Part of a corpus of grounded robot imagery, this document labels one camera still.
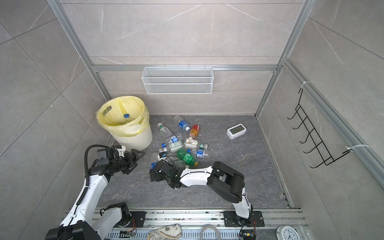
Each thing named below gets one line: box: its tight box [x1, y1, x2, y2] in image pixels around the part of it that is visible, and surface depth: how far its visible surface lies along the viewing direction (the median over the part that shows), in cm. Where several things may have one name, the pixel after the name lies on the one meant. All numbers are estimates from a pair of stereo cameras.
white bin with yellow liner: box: [95, 95, 153, 150], surface depth 91 cm
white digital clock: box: [226, 123, 247, 140], surface depth 109 cm
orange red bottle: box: [188, 124, 200, 140], surface depth 106 cm
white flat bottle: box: [184, 137, 198, 149], surface depth 100 cm
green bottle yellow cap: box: [176, 148, 199, 167], surface depth 92 cm
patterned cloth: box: [147, 223, 182, 240], surface depth 69 cm
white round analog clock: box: [276, 225, 300, 240], surface depth 69 cm
